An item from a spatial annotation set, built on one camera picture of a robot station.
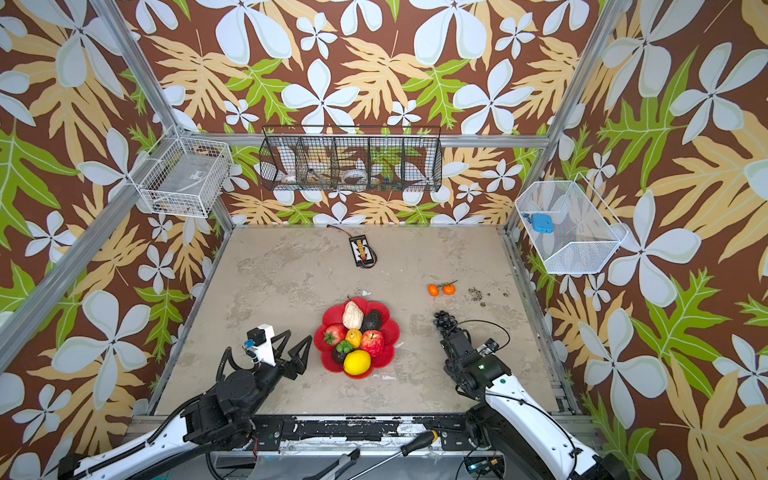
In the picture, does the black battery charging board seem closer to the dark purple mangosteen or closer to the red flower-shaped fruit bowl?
the red flower-shaped fruit bowl

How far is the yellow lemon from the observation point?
800 millimetres

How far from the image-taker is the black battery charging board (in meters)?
1.10

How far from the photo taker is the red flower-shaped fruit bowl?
0.82 m

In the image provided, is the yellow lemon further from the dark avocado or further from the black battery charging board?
the black battery charging board
